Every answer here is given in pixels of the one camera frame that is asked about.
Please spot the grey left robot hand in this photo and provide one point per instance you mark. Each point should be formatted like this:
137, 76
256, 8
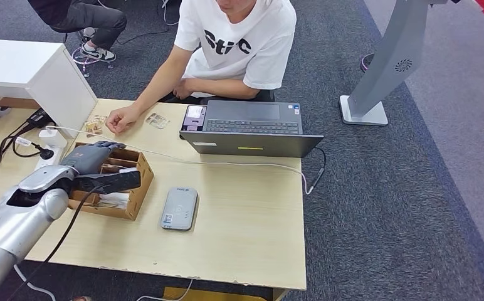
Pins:
88, 158

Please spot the person's right hand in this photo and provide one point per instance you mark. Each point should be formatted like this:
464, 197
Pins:
123, 118

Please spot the person's left hand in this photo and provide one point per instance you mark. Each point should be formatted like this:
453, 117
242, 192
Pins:
184, 89

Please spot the autumn print hotel card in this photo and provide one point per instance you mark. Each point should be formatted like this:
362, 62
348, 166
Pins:
95, 124
157, 121

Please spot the person's right forearm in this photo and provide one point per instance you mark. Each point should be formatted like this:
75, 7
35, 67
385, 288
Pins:
159, 83

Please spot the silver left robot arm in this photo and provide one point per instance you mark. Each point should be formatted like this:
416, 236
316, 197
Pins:
9, 232

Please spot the person's left forearm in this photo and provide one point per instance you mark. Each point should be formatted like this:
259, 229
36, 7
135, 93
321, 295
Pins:
229, 88

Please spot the cardboard key card organizer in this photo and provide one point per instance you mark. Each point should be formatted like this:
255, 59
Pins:
140, 195

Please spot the person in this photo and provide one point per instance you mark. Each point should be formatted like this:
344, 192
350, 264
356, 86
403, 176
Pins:
242, 41
80, 16

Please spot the grey card reader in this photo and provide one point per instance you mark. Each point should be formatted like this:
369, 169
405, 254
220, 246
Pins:
179, 209

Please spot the smartphone with pink screen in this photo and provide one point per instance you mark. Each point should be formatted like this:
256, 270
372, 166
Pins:
194, 118

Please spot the white power strip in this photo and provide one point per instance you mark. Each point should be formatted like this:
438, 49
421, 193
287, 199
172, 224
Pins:
53, 156

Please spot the white charger plug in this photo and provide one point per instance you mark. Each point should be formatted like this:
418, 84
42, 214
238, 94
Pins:
53, 139

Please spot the black power adapter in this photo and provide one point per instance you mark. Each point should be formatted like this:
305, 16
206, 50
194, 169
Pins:
38, 119

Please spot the chrome stool base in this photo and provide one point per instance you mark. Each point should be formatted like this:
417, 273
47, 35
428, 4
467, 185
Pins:
78, 58

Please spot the dark grey laptop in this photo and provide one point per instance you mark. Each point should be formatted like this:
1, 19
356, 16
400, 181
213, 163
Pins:
250, 145

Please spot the small white object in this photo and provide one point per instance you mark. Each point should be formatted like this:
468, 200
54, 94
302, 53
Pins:
1, 112

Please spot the white desk shelf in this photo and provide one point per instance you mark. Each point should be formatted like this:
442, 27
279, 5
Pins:
17, 62

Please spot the grey kiosk stand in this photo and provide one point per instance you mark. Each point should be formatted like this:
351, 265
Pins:
391, 54

